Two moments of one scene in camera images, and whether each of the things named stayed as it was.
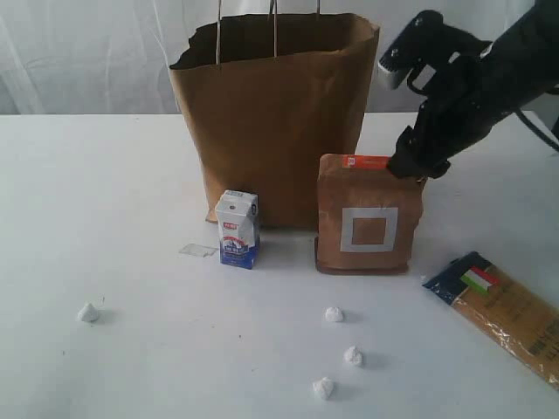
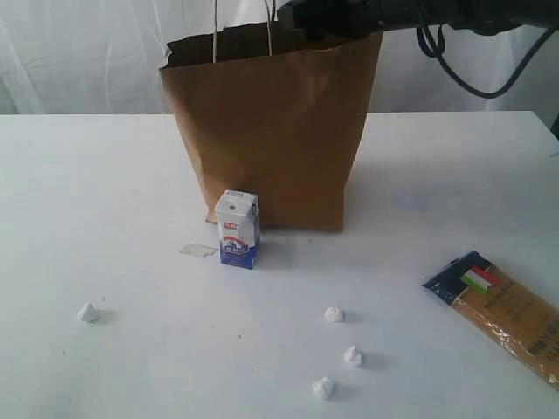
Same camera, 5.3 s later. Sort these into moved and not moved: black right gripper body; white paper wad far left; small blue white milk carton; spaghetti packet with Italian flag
Moved: black right gripper body
Not moved: spaghetti packet with Italian flag; white paper wad far left; small blue white milk carton
